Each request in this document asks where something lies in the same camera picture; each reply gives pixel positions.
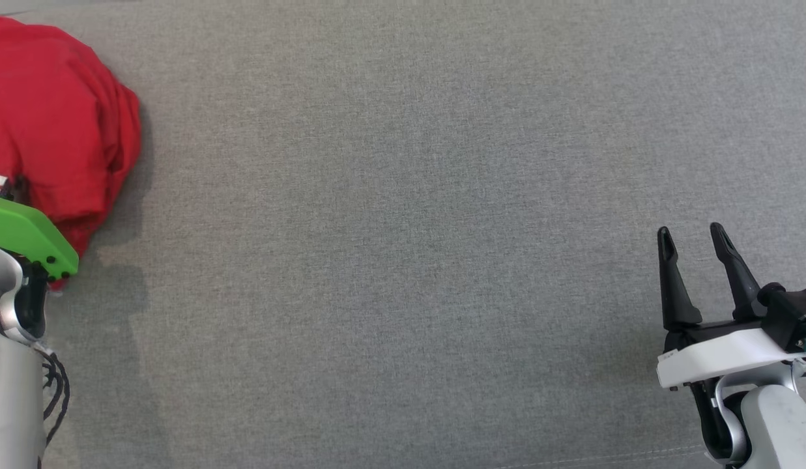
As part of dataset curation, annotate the grey fabric sofa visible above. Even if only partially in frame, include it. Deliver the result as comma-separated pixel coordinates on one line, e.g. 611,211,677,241
0,0,806,469

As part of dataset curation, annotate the red Bulls 23 jersey shirt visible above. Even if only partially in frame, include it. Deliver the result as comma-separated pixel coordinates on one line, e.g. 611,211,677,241
0,13,143,291

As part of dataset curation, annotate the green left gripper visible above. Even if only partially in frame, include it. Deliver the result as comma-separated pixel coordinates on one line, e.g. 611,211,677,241
0,197,79,339

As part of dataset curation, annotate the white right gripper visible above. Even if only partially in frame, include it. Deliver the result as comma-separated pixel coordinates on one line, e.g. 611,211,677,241
657,222,806,390

